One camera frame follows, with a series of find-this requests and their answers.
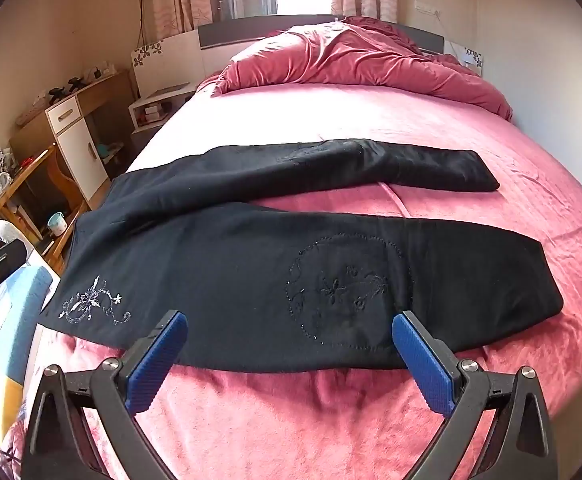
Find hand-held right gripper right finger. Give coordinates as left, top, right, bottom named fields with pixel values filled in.
left=391, top=310, right=559, bottom=480

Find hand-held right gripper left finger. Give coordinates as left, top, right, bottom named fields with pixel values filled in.
left=21, top=310, right=189, bottom=480

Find black pants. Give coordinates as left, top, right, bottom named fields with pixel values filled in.
left=41, top=139, right=564, bottom=373

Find wooden side table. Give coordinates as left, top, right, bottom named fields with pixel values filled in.
left=0, top=142, right=92, bottom=271

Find wooden desk with white cabinet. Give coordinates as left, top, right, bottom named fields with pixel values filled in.
left=8, top=70, right=137, bottom=211

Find teal bag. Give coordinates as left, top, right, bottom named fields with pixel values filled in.
left=96, top=142, right=124, bottom=162

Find black clamps on desk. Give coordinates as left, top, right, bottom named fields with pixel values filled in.
left=48, top=77, right=87, bottom=102

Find books in nightstand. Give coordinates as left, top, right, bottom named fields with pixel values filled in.
left=138, top=105, right=172, bottom=124

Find white nightstand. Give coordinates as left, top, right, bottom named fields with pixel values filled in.
left=128, top=82, right=199, bottom=133

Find white floral headboard panel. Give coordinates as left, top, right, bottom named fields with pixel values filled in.
left=463, top=47, right=484, bottom=77
left=131, top=27, right=204, bottom=98

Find bed with pink sheet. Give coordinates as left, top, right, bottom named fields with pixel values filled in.
left=1, top=82, right=582, bottom=480

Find red duvet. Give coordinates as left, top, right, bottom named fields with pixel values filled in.
left=211, top=16, right=514, bottom=121

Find dark grey headboard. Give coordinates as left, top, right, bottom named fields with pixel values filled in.
left=198, top=14, right=444, bottom=56

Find hanging wall cable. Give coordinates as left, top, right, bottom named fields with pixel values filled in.
left=138, top=0, right=153, bottom=46

